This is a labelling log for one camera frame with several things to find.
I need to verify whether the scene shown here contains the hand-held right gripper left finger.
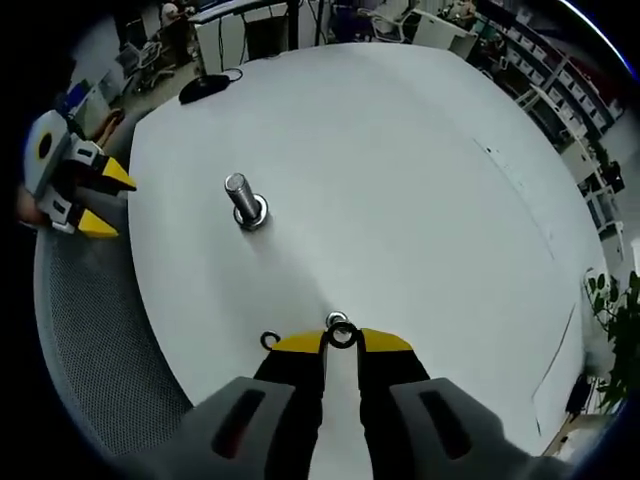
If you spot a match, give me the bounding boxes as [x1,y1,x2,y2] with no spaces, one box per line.
[139,328,331,480]

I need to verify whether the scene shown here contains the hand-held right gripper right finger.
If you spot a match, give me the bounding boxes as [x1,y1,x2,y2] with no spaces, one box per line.
[355,327,576,480]

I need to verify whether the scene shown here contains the large threaded steel stud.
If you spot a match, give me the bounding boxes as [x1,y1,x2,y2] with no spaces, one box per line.
[223,172,271,232]

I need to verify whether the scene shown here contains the large steel washer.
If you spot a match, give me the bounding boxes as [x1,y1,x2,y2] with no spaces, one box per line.
[232,196,272,232]

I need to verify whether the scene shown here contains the person's left hand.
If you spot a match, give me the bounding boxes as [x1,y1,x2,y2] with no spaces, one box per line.
[14,184,49,229]

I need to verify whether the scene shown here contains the white office chair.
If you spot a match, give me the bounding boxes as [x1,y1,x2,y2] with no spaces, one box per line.
[124,42,174,94]
[372,2,419,44]

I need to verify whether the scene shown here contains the black computer mouse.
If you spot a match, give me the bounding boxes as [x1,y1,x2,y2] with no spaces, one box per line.
[178,73,232,105]

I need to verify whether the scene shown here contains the grey mesh chair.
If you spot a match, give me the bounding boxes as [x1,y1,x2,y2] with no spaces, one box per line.
[32,112,201,459]

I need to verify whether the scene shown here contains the white side desk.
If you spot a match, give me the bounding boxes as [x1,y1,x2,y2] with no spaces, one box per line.
[192,0,301,67]

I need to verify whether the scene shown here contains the green potted plant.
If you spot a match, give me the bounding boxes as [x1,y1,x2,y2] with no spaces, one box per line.
[584,269,640,416]

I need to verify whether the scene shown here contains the white shelf with storage bins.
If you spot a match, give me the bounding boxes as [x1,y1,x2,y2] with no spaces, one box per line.
[499,19,626,142]

